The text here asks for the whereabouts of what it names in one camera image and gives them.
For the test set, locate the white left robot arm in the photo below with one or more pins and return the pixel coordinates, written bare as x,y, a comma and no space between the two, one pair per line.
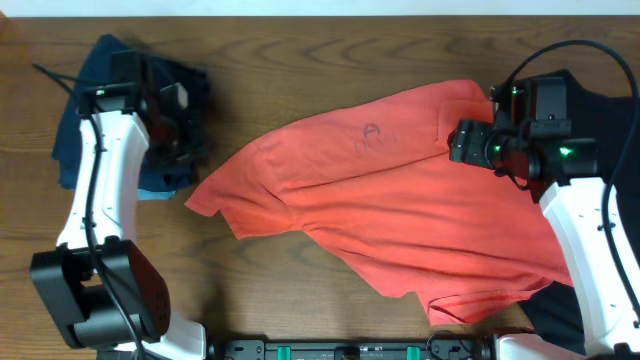
100,290

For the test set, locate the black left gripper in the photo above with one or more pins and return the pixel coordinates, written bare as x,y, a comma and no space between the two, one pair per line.
179,132

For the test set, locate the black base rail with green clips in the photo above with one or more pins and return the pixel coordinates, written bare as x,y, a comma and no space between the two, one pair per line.
445,347

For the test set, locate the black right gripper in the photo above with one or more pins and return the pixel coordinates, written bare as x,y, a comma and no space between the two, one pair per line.
469,142

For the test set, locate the folded navy blue garment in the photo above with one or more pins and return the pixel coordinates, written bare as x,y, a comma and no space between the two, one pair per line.
75,135

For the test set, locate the black garment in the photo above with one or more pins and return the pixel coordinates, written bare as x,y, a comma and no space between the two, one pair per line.
554,311

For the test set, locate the light blue folded garment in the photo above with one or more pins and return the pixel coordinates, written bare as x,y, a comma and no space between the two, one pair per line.
146,195

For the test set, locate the orange polo shirt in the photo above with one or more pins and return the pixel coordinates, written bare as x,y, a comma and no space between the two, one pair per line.
374,186

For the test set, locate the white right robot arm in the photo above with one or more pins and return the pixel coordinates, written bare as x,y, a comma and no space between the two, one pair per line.
532,140

